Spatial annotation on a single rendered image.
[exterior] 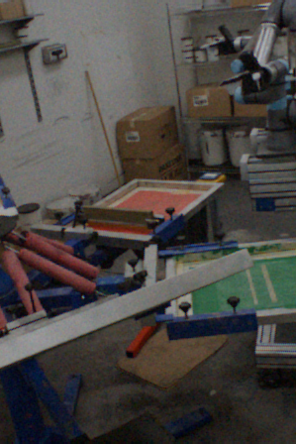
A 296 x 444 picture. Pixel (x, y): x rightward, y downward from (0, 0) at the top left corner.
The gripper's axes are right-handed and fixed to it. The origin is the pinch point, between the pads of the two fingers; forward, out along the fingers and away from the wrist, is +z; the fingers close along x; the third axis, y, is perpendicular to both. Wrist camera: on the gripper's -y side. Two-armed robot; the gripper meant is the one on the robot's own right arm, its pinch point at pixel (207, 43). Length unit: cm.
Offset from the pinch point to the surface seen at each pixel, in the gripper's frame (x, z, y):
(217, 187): -62, -34, 61
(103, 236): -141, -29, 45
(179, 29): 226, 200, 44
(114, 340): -106, 36, 155
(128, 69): 167, 231, 67
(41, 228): -147, 9, 44
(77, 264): -175, -50, 34
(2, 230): -192, -37, 11
